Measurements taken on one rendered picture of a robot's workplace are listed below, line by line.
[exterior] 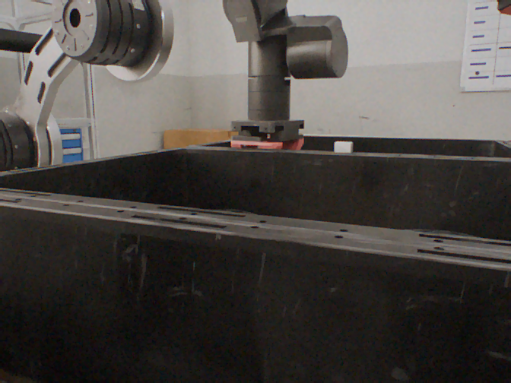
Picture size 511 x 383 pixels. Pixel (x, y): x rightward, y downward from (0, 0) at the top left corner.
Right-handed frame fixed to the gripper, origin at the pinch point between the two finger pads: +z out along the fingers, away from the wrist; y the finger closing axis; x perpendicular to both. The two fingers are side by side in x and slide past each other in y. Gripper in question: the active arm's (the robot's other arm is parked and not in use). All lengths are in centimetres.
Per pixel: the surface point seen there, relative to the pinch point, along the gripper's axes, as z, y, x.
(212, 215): -6.3, -36.0, -16.2
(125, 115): -2, 210, 252
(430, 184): -3.6, -7.2, -21.8
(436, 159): -6.0, -7.2, -22.1
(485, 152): -4.1, 23.4, -26.0
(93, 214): -6.3, -38.5, -11.6
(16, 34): -44, 73, 174
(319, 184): -2.7, -8.5, -10.8
